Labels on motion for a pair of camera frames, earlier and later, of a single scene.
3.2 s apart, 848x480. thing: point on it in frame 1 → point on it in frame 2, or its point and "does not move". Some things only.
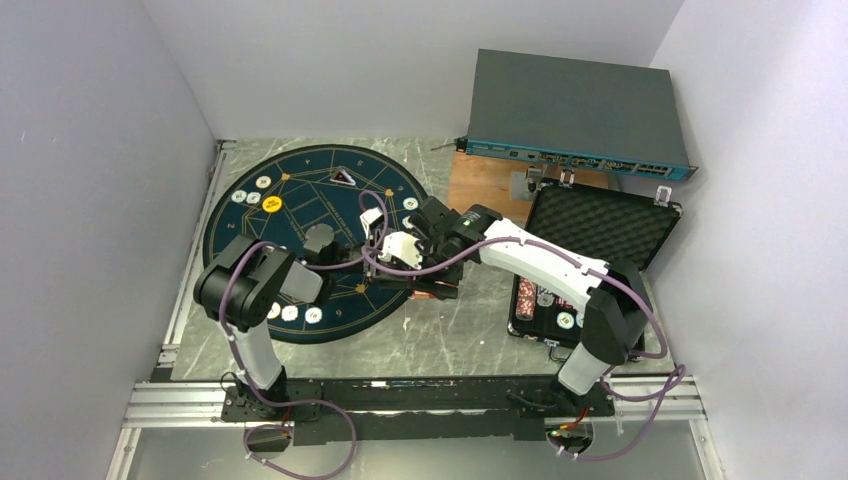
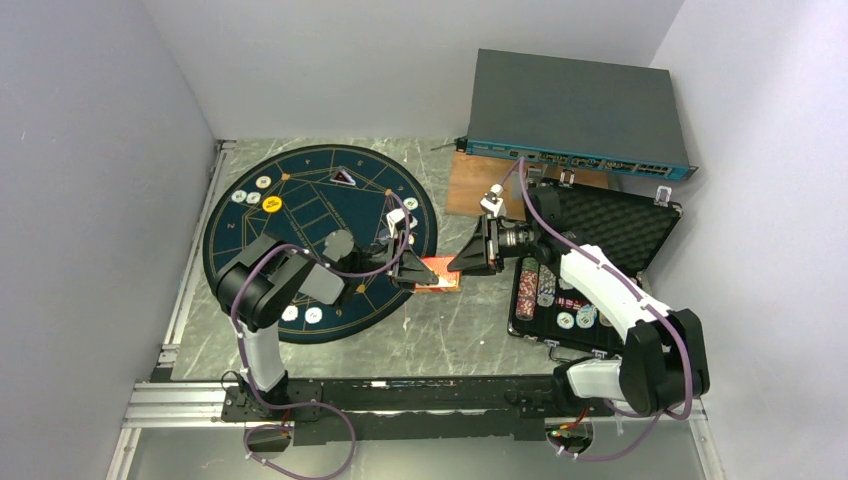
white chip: [289, 313] does not move
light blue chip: [313, 315] does not move
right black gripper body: [451, 273] → [509, 242]
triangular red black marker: [341, 176] does not move
